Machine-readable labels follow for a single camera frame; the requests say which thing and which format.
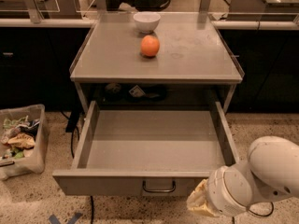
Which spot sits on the white horizontal rail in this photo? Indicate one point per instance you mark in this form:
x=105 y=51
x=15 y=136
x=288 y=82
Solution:
x=223 y=25

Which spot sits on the orange fruit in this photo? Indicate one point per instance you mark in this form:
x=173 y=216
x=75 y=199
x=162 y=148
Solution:
x=149 y=46

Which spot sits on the white ceramic bowl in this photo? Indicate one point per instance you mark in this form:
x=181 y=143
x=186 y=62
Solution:
x=146 y=22

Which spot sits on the grey metal cabinet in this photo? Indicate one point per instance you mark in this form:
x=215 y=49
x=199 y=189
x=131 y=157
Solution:
x=191 y=52

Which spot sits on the grey top drawer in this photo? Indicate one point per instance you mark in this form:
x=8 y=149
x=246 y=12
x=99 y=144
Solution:
x=147 y=152

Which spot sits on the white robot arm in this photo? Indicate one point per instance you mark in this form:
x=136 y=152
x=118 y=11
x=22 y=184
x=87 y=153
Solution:
x=270 y=173

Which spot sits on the crumpled snack bags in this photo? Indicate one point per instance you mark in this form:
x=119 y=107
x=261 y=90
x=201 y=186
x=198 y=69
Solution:
x=18 y=137

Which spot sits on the dark items inside cabinet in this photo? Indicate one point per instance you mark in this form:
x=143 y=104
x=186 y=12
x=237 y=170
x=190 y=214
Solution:
x=134 y=93

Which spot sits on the clear plastic bin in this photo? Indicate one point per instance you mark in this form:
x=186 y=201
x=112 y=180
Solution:
x=36 y=162

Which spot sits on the yellow foam covered gripper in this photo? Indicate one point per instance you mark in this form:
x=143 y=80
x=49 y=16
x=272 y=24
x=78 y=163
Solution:
x=221 y=192

